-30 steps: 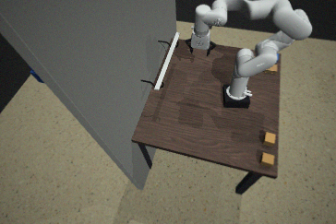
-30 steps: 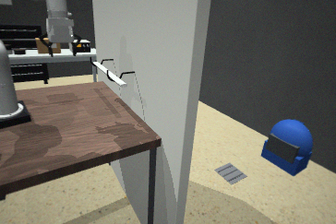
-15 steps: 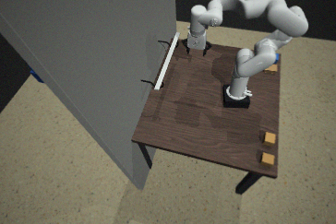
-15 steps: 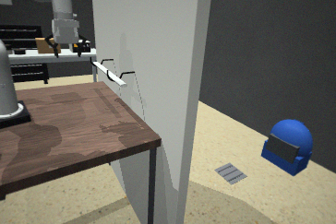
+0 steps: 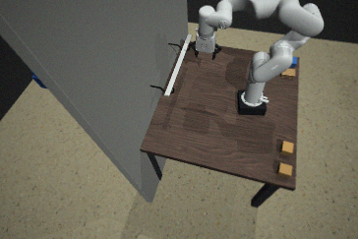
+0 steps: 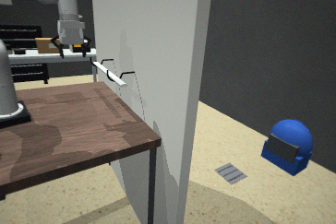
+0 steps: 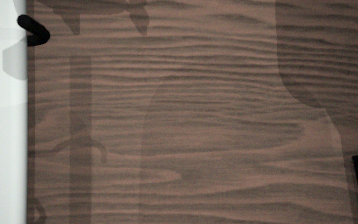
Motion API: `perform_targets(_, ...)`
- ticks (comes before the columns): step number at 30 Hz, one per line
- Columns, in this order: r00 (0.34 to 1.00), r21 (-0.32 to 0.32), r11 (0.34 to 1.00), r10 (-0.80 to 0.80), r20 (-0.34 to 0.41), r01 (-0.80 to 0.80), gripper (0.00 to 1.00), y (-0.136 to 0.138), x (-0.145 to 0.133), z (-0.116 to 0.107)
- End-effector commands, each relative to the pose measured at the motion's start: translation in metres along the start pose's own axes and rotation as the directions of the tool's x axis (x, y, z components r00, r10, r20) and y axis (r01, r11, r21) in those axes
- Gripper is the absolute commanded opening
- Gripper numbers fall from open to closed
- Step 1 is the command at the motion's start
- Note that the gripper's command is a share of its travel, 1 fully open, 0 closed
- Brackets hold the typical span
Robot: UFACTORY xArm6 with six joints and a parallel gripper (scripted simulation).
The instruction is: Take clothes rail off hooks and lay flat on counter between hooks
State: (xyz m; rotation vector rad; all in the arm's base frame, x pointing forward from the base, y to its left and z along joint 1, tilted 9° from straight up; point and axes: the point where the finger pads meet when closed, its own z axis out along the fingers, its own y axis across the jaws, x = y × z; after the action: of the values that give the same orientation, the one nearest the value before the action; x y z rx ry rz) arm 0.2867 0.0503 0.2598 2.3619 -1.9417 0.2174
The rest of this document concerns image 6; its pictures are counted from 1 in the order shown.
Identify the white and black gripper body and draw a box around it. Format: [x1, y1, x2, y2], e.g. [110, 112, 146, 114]
[58, 20, 84, 45]

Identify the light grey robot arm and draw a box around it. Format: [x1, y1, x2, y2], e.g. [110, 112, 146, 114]
[0, 0, 85, 119]

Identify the white long bar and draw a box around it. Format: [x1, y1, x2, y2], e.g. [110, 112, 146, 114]
[93, 62, 127, 88]

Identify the grey wall panel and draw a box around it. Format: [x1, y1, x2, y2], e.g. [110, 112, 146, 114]
[92, 0, 211, 224]

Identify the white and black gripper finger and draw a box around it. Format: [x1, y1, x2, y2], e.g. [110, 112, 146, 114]
[51, 34, 64, 59]
[80, 35, 91, 58]

